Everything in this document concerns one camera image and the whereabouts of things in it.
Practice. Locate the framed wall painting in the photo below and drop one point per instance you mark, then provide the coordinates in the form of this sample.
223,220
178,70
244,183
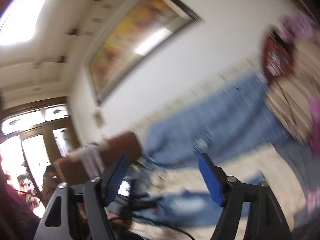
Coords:
142,29

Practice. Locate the purple cloth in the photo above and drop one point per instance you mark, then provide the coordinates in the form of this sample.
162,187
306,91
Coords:
298,26

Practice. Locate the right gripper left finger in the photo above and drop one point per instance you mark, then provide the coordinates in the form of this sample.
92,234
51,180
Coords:
61,219

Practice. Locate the blue denim jeans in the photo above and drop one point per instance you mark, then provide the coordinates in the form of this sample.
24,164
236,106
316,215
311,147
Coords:
179,210

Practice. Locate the striped beige pillow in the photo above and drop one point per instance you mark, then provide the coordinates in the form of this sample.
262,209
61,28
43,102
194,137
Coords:
288,96

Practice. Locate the purple water bottle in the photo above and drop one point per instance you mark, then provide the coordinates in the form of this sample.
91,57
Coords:
315,118

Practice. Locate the cream floral quilt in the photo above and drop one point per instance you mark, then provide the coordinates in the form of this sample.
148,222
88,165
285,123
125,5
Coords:
263,194

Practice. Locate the wooden door with glass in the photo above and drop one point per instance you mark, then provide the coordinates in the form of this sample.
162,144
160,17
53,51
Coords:
36,134

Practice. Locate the grey garment on headboard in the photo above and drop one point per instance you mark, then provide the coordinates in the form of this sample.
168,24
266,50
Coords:
90,157

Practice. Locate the blue plaid duvet roll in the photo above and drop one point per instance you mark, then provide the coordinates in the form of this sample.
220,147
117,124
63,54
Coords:
225,125

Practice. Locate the red plastic bag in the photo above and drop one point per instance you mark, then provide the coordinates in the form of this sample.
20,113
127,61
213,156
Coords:
277,60

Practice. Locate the small wall picture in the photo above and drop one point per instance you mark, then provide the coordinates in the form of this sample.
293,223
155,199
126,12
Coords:
98,118

